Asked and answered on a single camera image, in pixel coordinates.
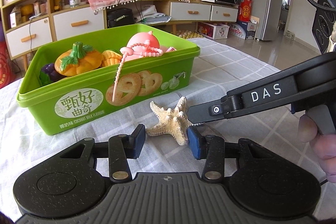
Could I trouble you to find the beige starfish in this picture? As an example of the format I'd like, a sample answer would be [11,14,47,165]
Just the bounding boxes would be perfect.
[146,97,193,146]

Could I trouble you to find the yellow toy pumpkin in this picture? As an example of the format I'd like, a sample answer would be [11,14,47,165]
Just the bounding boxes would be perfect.
[54,42,103,77]

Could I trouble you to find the pink toy pig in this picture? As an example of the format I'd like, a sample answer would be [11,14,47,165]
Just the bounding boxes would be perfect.
[112,31,176,102]

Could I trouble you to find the purple toy grapes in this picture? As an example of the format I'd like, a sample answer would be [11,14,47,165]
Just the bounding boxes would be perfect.
[39,63,65,86]

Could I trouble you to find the person right hand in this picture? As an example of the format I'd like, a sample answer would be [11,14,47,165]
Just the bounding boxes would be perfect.
[297,114,336,183]

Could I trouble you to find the green plastic cookie box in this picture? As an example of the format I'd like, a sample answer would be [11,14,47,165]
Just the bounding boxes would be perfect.
[17,24,201,135]

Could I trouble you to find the yellow egg tray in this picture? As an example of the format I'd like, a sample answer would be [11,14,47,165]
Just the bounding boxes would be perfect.
[176,30,203,39]

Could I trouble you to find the yellow toy corn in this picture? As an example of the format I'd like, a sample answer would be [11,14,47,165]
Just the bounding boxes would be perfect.
[101,50,122,67]

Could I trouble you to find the grey checked tablecloth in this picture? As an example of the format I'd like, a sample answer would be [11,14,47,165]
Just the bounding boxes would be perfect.
[0,37,336,222]

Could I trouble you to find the low cabinet with drawers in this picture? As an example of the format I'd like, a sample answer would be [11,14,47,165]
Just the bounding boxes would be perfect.
[103,0,238,34]

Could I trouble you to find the black bag on shelf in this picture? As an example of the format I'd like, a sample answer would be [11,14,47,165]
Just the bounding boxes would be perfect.
[106,8,135,28]

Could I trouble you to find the red printed bucket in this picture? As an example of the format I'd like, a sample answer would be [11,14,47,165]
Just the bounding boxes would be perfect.
[0,41,16,88]

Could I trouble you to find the wooden cabinet with drawers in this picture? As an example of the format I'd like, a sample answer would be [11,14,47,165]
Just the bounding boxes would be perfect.
[1,0,106,69]

